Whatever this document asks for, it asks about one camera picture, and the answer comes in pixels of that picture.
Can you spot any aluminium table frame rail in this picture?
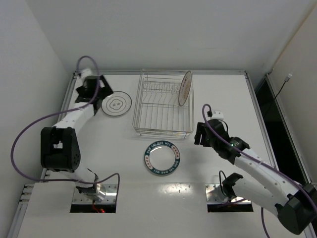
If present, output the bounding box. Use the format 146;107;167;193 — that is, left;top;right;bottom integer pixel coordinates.
52;70;313;185

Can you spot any metal base plate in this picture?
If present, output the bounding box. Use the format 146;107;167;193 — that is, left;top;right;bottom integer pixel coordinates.
205;183;251;205
72;183;117;205

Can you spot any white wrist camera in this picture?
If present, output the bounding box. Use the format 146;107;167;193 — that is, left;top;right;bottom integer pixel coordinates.
211;110;224;120
78;68;92;80

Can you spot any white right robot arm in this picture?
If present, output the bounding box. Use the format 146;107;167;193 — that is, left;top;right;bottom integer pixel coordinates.
194;119;317;235

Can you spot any black hanging usb cable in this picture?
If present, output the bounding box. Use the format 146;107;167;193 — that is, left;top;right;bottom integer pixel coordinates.
273;73;292;101

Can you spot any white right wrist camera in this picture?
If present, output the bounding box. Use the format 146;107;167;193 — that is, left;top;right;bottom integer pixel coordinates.
211;110;224;120

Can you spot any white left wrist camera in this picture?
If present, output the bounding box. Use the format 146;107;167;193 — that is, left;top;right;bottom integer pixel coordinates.
78;68;92;80

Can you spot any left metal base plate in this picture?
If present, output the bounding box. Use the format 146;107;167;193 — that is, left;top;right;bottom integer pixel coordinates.
72;183;117;205

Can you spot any silver wire dish rack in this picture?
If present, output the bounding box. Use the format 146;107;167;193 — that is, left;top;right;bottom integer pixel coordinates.
132;70;194;139

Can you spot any orange sunburst plate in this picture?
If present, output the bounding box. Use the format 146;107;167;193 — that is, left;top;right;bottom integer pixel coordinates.
178;70;193;106

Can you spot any teal rimmed text plate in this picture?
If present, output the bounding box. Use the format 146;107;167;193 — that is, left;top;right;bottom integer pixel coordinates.
144;140;181;176

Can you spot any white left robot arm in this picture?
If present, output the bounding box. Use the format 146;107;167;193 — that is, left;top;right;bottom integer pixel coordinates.
41;75;113;202

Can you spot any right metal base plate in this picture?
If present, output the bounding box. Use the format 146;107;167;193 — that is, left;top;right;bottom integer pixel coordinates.
205;183;251;205

